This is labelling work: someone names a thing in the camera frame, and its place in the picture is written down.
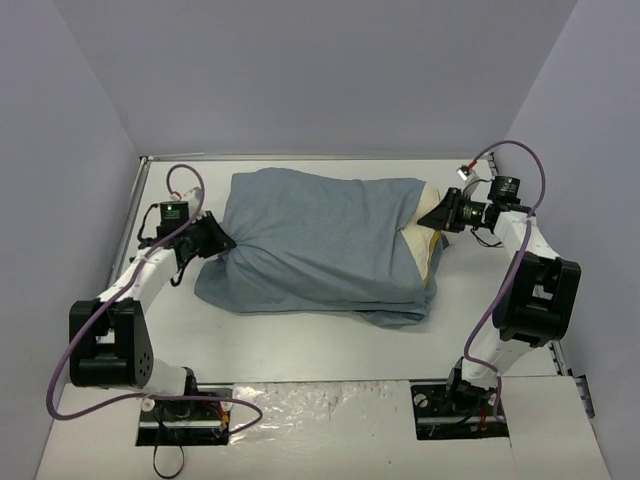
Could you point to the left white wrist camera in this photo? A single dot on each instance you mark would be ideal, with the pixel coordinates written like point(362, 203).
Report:
point(193, 196)

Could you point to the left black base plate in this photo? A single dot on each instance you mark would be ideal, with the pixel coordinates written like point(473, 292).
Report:
point(183, 423)

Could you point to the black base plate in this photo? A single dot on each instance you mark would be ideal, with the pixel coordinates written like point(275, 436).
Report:
point(183, 423)
point(438, 417)

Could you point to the cream yellow pillow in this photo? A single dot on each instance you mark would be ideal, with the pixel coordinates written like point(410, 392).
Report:
point(425, 244)

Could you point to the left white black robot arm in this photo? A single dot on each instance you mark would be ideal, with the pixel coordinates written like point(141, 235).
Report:
point(110, 341)

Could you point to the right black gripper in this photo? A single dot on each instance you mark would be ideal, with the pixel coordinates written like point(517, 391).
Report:
point(451, 210)

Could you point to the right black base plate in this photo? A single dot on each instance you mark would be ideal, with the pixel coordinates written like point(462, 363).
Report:
point(438, 417)

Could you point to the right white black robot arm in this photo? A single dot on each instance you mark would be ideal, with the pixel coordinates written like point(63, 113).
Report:
point(534, 303)

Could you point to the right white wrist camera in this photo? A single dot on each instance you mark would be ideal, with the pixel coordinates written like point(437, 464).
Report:
point(470, 177)

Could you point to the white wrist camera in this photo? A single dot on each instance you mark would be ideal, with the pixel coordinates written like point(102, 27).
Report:
point(193, 196)
point(470, 177)

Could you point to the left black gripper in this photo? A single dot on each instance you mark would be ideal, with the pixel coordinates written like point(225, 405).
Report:
point(210, 236)

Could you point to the striped blue pillowcase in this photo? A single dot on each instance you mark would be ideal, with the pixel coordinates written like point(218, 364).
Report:
point(311, 243)

